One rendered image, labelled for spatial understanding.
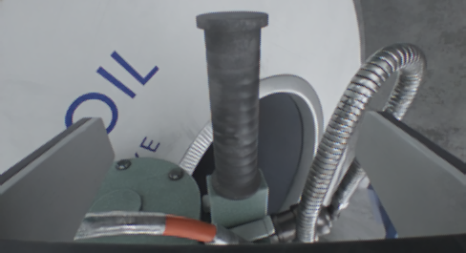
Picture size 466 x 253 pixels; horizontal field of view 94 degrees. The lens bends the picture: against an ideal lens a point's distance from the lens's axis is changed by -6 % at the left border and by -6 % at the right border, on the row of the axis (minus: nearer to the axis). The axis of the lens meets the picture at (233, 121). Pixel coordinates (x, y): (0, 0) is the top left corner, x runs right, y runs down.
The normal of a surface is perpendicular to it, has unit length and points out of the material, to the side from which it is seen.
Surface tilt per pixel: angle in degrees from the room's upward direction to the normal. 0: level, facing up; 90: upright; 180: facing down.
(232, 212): 58
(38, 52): 90
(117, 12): 90
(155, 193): 115
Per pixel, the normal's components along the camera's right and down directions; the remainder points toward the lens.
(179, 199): -0.03, -0.86
